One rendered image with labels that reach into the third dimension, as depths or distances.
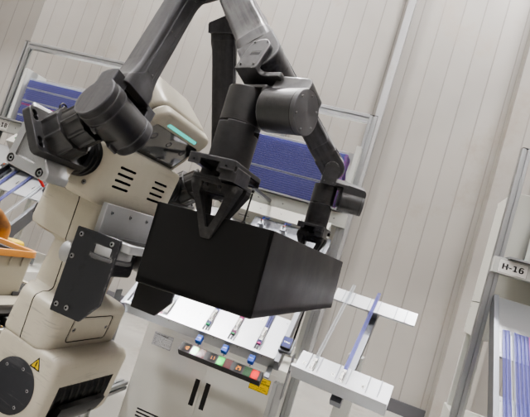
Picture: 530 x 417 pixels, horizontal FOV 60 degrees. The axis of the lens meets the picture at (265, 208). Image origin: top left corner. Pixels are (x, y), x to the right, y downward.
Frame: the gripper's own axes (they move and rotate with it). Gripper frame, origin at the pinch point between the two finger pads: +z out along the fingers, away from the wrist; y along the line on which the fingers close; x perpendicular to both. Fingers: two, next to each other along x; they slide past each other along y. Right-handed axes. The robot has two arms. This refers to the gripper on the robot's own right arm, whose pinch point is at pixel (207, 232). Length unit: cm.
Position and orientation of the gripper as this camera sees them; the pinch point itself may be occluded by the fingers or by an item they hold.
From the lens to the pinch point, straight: 60.7
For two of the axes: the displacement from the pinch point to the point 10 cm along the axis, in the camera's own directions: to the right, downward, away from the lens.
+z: -2.8, 9.6, -1.0
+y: 3.0, 1.8, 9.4
